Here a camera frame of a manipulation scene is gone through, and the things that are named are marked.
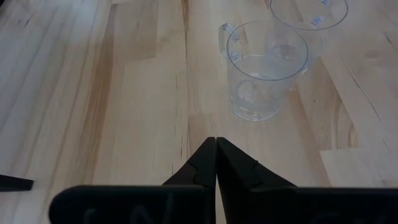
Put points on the small black object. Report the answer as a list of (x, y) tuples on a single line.
[(15, 183)]

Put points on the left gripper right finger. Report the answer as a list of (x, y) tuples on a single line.
[(295, 205)]

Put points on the large clear plastic mug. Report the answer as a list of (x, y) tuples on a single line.
[(314, 21)]

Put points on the small clear plastic mug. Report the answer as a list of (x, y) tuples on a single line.
[(261, 93)]

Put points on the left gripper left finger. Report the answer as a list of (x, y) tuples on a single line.
[(140, 205)]

